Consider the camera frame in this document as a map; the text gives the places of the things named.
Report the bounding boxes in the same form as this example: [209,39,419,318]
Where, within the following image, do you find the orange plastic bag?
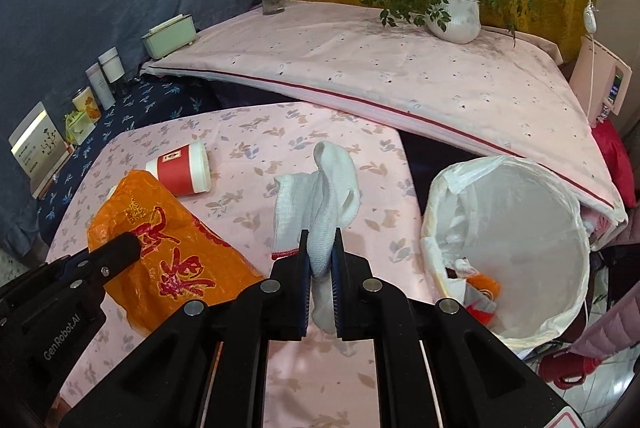
[87,170,262,336]

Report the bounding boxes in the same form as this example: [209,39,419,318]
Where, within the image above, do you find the white tissue cloth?
[271,141,360,335]

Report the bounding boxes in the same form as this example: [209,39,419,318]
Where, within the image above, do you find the white lined trash bin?
[420,156,589,354]

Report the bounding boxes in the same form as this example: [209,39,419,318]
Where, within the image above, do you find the pink floral tablecloth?
[49,102,434,427]

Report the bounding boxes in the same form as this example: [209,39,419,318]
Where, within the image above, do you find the white standing card box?
[9,102,74,198]

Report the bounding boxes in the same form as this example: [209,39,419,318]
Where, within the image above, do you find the pink quilted jacket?
[569,207,640,361]

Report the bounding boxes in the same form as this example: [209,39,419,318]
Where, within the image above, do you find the green yellow small box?
[64,110,96,145]

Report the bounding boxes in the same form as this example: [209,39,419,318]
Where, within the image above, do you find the upright-lying red paper cup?
[145,141,212,197]

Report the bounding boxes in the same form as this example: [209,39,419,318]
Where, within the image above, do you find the yellow printed cup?
[72,86,102,123]

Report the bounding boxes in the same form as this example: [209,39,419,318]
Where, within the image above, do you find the tall white tube bottle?
[86,62,115,110]

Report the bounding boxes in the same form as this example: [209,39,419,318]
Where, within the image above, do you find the navy floral cloth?
[34,74,222,244]

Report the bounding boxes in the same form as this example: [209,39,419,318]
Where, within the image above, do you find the white cylindrical jar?
[98,47,125,83]

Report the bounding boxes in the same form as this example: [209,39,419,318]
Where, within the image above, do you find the pale pink dotted bedspread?
[142,1,628,246]

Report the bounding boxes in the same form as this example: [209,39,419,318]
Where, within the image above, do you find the red cloth item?
[591,120,637,208]

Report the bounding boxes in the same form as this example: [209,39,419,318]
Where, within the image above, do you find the mint green tissue box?
[142,14,196,59]

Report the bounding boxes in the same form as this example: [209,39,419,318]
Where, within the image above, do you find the pink control box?
[570,36,632,127]

